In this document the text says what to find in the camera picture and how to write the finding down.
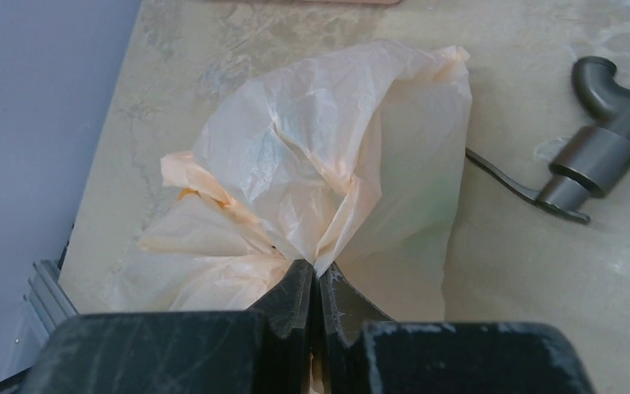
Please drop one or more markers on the dark grey metal faucet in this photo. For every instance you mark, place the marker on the dark grey metal faucet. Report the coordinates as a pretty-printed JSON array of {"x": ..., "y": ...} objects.
[{"x": 595, "y": 158}]

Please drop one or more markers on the pink plastic basket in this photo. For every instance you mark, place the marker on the pink plastic basket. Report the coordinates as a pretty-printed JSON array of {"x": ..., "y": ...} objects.
[{"x": 368, "y": 2}]

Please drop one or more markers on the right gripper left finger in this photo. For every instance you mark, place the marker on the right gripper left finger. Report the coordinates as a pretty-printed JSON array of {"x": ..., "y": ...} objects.
[{"x": 285, "y": 353}]

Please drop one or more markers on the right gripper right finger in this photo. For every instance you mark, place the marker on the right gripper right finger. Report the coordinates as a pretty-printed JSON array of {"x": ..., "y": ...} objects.
[{"x": 343, "y": 312}]

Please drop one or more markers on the translucent plastic bag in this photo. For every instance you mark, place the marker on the translucent plastic bag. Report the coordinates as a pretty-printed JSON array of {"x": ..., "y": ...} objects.
[{"x": 350, "y": 160}]

